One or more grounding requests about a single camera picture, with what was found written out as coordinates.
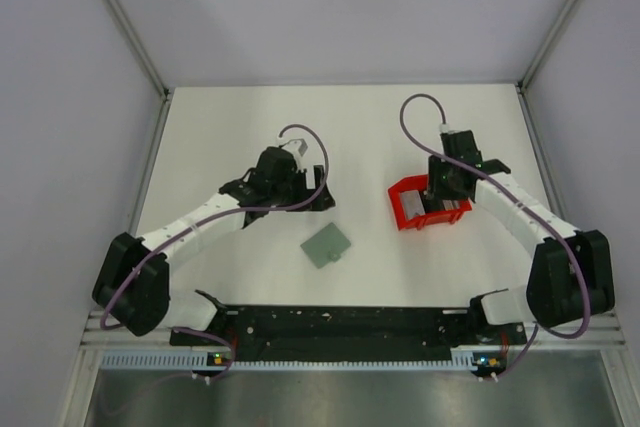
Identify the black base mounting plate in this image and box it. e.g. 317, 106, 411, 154
169, 304, 526, 363

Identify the stack of credit cards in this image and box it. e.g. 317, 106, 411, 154
400, 190, 425, 220

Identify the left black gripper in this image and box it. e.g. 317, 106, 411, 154
269, 165, 333, 212

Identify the grey slotted cable duct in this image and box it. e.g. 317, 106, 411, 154
101, 350, 499, 372

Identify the left aluminium frame post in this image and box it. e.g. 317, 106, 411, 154
74, 0, 174, 98

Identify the right aluminium frame post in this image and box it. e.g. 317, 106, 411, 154
517, 0, 584, 96

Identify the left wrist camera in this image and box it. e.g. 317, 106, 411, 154
277, 138, 308, 162

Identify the aluminium frame post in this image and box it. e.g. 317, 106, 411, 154
517, 0, 584, 96
74, 0, 174, 98

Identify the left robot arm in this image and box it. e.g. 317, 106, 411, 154
91, 140, 335, 344

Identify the aluminium front rail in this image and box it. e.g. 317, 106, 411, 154
80, 310, 627, 350

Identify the red plastic bin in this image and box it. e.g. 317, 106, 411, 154
387, 174, 472, 231

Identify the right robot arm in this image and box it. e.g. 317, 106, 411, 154
427, 130, 615, 343

